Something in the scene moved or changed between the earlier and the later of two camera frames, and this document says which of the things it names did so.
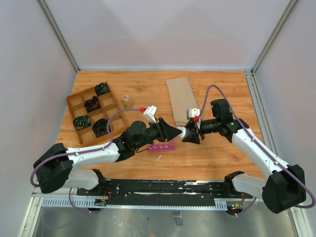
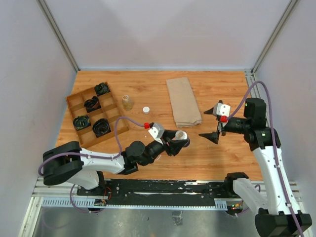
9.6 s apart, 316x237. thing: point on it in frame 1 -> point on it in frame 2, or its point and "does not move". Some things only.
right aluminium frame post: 289,10 does not move
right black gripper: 194,138 -> 213,136
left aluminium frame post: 55,26 does not move
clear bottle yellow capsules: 127,104 does not move
